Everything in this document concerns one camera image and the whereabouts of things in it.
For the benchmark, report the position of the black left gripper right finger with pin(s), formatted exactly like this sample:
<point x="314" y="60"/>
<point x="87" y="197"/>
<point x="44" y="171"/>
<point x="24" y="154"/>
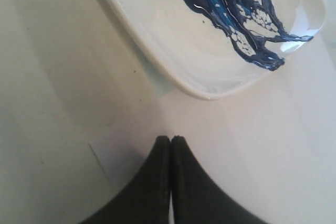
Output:
<point x="218" y="195"/>

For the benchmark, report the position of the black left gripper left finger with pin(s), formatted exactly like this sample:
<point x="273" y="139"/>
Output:
<point x="146" y="197"/>

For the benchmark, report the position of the white paper sheet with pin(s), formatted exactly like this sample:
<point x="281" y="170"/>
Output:
<point x="295" y="103"/>

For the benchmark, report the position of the white square plate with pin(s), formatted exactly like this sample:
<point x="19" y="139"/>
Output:
<point x="197" y="57"/>

